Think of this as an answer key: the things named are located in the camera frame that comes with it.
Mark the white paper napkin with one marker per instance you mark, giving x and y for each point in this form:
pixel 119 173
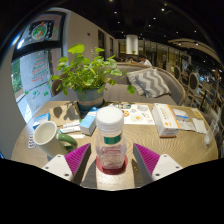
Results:
pixel 200 126

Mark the person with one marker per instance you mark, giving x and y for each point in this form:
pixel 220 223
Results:
pixel 145 61

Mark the group of wooden dining chairs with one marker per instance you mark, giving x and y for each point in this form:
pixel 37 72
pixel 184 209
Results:
pixel 193 81

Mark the clear white-capped water bottle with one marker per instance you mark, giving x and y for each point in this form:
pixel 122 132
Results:
pixel 110 150

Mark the white flat paper packet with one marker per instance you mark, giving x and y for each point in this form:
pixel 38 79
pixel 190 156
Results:
pixel 187 125

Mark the pill blister pack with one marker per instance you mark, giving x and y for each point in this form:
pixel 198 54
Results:
pixel 31 141

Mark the clear drinking glass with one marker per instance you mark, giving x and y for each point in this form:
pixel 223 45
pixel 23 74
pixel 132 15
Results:
pixel 210 133

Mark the food picture window sign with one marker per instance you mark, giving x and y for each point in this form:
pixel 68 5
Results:
pixel 40 31

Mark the blue white packet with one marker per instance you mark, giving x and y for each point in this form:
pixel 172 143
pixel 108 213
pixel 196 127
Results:
pixel 180 114

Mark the flat round red coaster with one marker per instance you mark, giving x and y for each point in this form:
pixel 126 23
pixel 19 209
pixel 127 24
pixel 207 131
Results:
pixel 111 171

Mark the white orange carton box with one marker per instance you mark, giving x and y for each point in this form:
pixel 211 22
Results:
pixel 165 120

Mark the grey white zigzag cushion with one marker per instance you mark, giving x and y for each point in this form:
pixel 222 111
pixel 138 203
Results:
pixel 149 82

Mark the green potted plant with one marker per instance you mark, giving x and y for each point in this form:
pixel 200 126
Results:
pixel 87 75

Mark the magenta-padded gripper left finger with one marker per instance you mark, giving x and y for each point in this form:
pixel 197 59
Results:
pixel 77 157

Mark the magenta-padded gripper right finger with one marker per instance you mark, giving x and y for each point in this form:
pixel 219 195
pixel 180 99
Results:
pixel 146 157

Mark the long white green box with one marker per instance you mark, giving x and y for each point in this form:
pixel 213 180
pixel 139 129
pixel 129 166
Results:
pixel 70 127

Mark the grey curved sofa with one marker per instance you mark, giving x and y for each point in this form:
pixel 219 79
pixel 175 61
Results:
pixel 116 90

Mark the printed paper menu sheet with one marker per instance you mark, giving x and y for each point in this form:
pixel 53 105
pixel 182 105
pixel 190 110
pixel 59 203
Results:
pixel 138 115

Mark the small blue white carton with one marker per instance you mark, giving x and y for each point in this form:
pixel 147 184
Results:
pixel 88 121

